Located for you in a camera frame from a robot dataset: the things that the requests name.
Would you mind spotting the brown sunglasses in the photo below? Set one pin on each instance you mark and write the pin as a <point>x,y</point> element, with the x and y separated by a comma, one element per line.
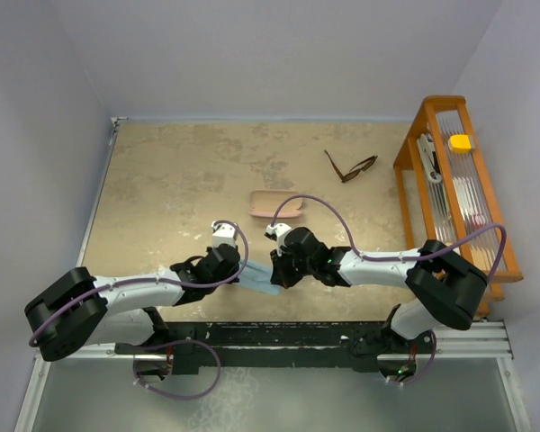
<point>354,171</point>

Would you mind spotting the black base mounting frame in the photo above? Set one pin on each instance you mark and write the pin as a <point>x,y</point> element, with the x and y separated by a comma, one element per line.
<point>361,346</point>

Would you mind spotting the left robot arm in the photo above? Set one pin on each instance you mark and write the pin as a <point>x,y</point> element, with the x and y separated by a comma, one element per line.
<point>80,309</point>

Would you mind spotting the pink glasses case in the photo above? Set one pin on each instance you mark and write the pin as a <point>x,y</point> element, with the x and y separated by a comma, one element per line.
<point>264,203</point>

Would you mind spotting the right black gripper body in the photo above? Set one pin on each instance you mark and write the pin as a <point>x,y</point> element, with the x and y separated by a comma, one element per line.
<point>291,270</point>

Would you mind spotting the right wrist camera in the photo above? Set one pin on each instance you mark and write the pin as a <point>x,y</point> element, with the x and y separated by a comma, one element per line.
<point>277,233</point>

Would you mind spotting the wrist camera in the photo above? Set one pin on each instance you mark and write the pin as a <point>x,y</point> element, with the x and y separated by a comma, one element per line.
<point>277,233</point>
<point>223,233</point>

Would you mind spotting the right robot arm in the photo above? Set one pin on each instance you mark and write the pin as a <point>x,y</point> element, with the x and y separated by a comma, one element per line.
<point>448,289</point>

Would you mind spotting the white stapler tool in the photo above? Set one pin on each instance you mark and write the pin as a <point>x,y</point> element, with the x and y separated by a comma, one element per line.
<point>428,156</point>

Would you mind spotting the yellow tape measure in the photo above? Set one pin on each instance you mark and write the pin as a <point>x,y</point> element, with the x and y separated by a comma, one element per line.
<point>460,143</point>

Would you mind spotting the blue tape patch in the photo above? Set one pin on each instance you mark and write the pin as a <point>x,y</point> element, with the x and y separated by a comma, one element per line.
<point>257,277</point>

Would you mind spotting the orange wooden shelf rack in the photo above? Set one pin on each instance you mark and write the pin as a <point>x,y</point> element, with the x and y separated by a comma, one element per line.
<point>466,189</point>

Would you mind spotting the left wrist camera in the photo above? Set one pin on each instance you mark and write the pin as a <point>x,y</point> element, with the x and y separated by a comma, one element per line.
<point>223,233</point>

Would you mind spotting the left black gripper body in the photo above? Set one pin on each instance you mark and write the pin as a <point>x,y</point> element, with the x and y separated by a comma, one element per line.
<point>232,272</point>

